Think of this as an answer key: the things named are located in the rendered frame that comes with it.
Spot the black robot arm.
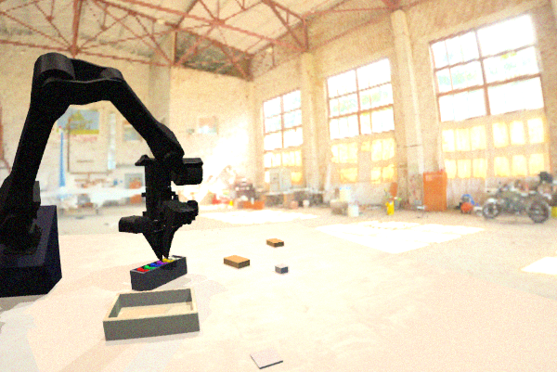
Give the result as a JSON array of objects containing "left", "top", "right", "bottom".
[{"left": 0, "top": 52, "right": 204, "bottom": 255}]

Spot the shallow beige square tray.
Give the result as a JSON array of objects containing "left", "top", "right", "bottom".
[{"left": 102, "top": 287, "right": 201, "bottom": 341}]

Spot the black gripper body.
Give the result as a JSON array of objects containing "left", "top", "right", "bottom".
[{"left": 118, "top": 186, "right": 176, "bottom": 234}]

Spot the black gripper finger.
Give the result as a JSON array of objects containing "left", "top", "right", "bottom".
[
  {"left": 142, "top": 228, "right": 166, "bottom": 260},
  {"left": 162, "top": 225, "right": 183, "bottom": 258}
]

